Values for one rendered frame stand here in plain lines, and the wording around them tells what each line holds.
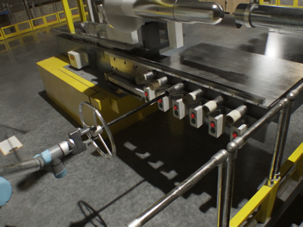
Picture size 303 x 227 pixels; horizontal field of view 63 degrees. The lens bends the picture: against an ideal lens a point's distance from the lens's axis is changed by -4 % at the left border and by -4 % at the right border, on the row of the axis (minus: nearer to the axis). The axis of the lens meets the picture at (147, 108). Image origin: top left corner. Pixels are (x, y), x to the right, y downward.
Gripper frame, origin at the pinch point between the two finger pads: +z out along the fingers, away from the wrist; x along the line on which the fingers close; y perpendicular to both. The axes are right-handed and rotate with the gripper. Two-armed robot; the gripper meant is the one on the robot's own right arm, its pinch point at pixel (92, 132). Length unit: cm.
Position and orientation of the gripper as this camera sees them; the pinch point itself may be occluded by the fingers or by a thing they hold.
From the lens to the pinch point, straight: 155.3
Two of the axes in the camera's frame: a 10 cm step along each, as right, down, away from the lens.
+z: 7.6, -4.1, 4.9
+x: 2.7, 9.0, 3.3
